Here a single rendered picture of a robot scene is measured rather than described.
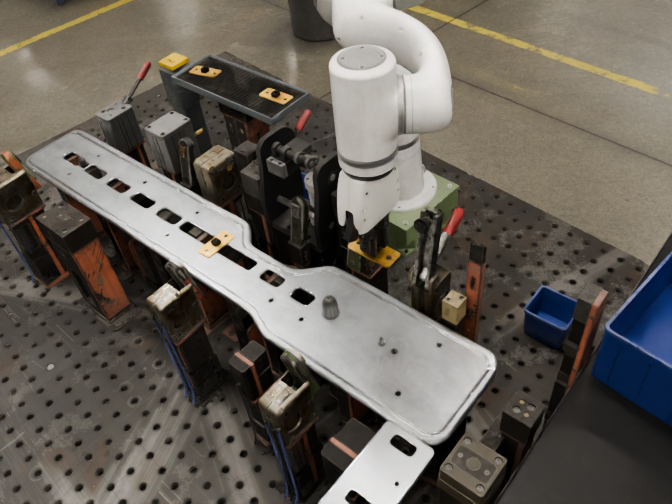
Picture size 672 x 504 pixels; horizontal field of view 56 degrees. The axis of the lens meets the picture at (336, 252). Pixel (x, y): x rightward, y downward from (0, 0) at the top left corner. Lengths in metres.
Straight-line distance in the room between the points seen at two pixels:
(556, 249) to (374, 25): 1.08
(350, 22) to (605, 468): 0.76
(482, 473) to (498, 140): 2.55
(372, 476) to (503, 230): 1.00
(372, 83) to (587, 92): 3.11
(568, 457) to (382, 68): 0.66
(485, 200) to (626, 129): 1.74
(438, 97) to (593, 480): 0.62
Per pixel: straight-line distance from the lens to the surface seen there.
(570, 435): 1.11
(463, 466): 1.03
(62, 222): 1.62
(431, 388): 1.16
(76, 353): 1.78
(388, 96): 0.81
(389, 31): 0.91
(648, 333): 1.26
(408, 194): 1.76
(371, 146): 0.84
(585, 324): 1.10
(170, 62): 1.85
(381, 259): 1.01
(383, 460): 1.09
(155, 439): 1.55
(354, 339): 1.22
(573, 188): 3.16
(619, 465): 1.11
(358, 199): 0.89
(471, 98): 3.72
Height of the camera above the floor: 1.98
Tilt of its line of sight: 45 degrees down
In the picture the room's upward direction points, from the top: 7 degrees counter-clockwise
